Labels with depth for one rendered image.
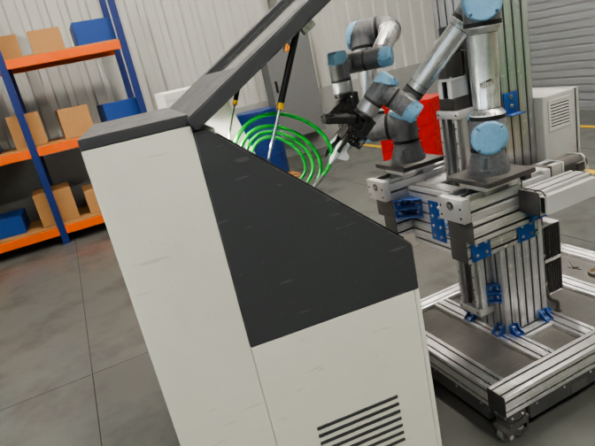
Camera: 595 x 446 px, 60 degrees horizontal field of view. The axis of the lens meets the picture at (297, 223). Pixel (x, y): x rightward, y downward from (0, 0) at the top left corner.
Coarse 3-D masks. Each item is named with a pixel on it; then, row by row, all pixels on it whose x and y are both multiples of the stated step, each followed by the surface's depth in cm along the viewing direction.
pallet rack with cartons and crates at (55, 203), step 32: (32, 32) 594; (96, 32) 624; (0, 64) 575; (32, 64) 588; (64, 64) 671; (128, 64) 629; (128, 96) 711; (32, 128) 614; (64, 128) 627; (0, 160) 594; (64, 192) 643; (0, 224) 623; (32, 224) 677; (64, 224) 637; (96, 224) 650
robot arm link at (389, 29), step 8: (384, 16) 223; (376, 24) 223; (384, 24) 218; (392, 24) 217; (384, 32) 209; (392, 32) 211; (400, 32) 219; (376, 40) 204; (384, 40) 202; (392, 40) 207; (376, 48) 194; (384, 48) 192; (368, 56) 194; (376, 56) 193; (384, 56) 192; (392, 56) 195; (368, 64) 195; (376, 64) 194; (384, 64) 194; (392, 64) 195
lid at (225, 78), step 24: (288, 0) 198; (312, 0) 136; (264, 24) 196; (288, 24) 135; (312, 24) 140; (240, 48) 193; (264, 48) 135; (216, 72) 170; (240, 72) 134; (192, 96) 166; (216, 96) 134; (192, 120) 133
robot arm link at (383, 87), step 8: (384, 72) 174; (376, 80) 175; (384, 80) 174; (392, 80) 173; (368, 88) 178; (376, 88) 175; (384, 88) 174; (392, 88) 175; (368, 96) 177; (376, 96) 176; (384, 96) 175; (376, 104) 177; (384, 104) 178
